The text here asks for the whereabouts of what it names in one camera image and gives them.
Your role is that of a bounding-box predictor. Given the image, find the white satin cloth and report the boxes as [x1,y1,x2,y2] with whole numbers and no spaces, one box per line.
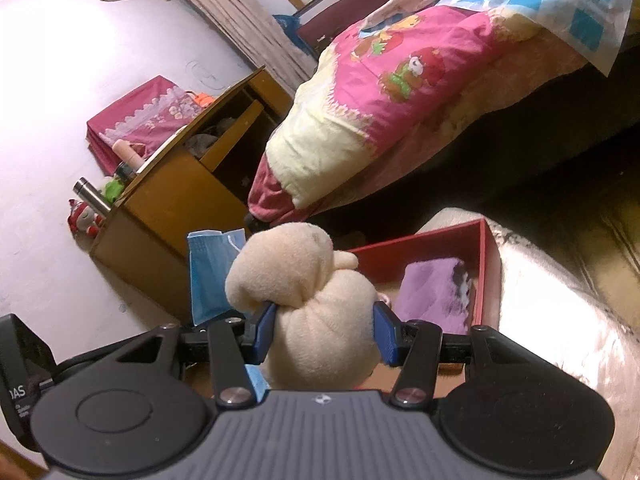
[415,207,640,480]

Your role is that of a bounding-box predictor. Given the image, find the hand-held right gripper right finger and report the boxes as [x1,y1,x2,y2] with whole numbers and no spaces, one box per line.
[372,302,526,408]

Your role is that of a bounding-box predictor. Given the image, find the wooden cabinet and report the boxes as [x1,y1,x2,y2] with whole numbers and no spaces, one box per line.
[90,65,296,323]

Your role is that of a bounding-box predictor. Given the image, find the red cardboard box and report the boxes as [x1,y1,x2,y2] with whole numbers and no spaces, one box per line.
[345,218,502,391]

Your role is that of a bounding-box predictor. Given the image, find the blue white checked blanket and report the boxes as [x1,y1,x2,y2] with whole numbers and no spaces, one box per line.
[360,0,633,76]

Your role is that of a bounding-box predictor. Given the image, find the beige curtain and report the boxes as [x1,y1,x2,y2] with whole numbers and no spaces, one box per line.
[160,0,321,96]

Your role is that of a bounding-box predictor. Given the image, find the dark red bed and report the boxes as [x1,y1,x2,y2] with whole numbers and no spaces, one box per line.
[245,0,640,241]

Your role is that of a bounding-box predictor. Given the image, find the beige plush toy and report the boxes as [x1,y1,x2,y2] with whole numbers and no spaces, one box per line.
[225,221,383,391]

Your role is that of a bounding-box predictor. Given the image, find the blue face mask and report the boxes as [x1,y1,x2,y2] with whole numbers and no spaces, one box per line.
[187,228,273,401]

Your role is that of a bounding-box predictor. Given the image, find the grey cloth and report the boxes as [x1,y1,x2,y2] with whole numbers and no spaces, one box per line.
[187,117,236,157]

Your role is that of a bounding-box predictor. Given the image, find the blue bag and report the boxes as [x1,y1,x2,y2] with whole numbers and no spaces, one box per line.
[272,12,313,53]

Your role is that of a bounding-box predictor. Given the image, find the purple cloth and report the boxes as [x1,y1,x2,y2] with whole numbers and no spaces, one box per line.
[395,257,476,336]

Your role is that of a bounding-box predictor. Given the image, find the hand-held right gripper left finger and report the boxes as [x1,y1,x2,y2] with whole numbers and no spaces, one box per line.
[107,302,278,408]

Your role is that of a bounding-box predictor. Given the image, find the pink cartoon quilt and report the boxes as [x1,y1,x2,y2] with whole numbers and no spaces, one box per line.
[247,5,591,223]

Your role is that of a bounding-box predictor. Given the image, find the pink storage bag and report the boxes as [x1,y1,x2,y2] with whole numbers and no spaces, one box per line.
[86,75,208,173]

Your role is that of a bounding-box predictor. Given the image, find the steel thermos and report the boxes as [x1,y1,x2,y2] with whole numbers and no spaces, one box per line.
[73,177,112,217]

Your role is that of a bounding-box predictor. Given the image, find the red santa plush toy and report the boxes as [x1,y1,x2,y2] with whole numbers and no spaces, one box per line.
[67,199,103,237]

